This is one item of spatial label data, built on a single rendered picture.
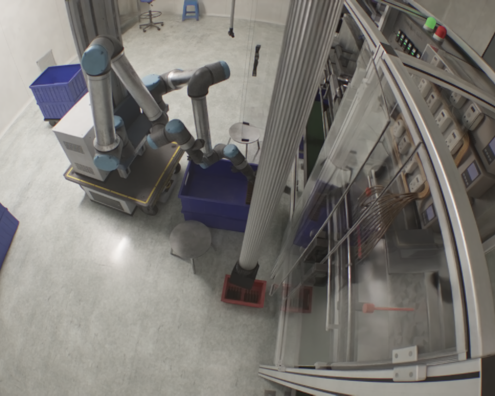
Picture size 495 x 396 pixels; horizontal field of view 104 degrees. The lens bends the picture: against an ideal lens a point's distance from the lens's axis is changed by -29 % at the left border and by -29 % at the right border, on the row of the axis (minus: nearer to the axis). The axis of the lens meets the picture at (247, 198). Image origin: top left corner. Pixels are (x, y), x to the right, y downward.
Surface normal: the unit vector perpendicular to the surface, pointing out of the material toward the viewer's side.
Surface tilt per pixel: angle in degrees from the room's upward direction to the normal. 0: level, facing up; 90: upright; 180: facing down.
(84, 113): 0
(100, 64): 83
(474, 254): 0
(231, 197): 0
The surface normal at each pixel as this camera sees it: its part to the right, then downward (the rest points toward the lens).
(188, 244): 0.10, -0.55
